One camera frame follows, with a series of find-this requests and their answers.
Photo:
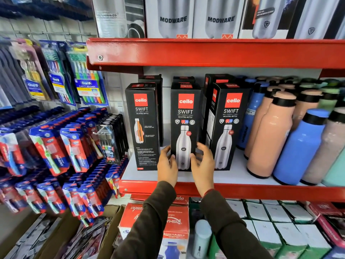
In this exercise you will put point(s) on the red wrist thread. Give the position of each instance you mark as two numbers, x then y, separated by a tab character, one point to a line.
209	191

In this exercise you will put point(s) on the black white bottle box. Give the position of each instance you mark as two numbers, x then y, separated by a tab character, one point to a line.
265	18

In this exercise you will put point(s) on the person's right forearm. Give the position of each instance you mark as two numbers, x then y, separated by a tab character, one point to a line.
229	229

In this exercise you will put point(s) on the person's left hand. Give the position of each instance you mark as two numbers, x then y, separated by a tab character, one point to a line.
165	169

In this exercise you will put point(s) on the person's left forearm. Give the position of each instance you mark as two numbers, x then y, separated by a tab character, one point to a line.
147	226

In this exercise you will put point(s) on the brown cardboard box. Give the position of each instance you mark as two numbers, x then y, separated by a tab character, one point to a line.
110	234

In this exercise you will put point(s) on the pile of dark packets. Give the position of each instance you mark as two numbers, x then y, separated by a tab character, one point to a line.
86	240

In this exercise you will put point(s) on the grey appliance box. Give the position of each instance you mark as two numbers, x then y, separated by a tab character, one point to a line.
113	16

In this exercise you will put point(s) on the peach bottle black collar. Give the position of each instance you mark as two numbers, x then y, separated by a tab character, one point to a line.
306	105
271	140
262	105

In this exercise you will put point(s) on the cluster of pastel bottle tops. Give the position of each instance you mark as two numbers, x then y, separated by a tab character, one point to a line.
302	83

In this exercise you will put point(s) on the blue toothbrush multipack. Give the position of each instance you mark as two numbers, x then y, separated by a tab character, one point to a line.
58	75

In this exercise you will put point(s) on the black bottle box steel picture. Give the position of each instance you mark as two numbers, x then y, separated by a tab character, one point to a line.
229	124
186	118

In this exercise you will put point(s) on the pile of grey packets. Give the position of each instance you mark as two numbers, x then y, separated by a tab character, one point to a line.
32	237

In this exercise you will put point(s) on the row of dark hanging packs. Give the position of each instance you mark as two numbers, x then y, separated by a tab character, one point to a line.
9	78

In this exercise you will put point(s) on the rows of red blue toothbrush packets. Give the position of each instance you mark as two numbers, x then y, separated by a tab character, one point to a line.
54	159

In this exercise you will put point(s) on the greyish pink bottle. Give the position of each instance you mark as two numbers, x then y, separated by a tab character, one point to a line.
324	153

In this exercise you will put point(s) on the dark box steel bottle picture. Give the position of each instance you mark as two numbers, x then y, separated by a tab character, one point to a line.
318	18

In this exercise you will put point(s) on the person's left thumb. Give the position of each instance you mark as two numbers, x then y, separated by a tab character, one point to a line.
174	162

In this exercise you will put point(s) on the blue box corner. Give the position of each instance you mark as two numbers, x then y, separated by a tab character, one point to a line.
335	253

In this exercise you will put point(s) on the stack of white green boxes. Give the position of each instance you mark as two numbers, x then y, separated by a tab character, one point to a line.
280	231

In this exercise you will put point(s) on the row of black toothbrush packs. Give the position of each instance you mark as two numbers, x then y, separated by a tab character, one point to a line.
111	137

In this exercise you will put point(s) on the red white carton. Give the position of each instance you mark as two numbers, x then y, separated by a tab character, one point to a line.
175	226

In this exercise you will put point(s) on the wide blue bottle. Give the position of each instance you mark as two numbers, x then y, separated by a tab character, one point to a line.
299	151

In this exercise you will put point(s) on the slim blue bottle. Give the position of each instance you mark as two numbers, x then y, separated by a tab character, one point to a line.
252	113

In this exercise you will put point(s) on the red metal shelf white board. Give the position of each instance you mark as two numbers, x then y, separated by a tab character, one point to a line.
242	190

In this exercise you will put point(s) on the person's right thumb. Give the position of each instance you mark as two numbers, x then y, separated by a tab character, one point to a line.
194	160

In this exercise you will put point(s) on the small white bottle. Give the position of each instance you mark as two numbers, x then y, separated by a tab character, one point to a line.
201	237

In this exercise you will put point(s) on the person's right hand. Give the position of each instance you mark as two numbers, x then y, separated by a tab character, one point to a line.
204	173

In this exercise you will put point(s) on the row of blue hanging packets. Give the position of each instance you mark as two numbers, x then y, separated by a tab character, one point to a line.
40	6

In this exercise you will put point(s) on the white box steel bottle picture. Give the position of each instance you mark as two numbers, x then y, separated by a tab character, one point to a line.
219	18
172	18

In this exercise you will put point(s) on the red patterned box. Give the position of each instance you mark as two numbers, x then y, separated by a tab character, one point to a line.
328	221

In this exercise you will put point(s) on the multicolour toothbrush multipack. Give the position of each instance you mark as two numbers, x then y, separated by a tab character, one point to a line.
87	78

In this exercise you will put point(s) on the flat red carton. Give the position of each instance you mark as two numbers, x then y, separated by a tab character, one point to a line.
180	199

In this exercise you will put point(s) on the mint green bottle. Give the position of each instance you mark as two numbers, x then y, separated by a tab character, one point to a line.
335	172

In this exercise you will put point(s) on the yellow toothbrush multipack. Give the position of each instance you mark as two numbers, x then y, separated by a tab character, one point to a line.
32	75

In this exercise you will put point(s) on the black bottle box orange picture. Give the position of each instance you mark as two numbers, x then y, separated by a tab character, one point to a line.
142	121

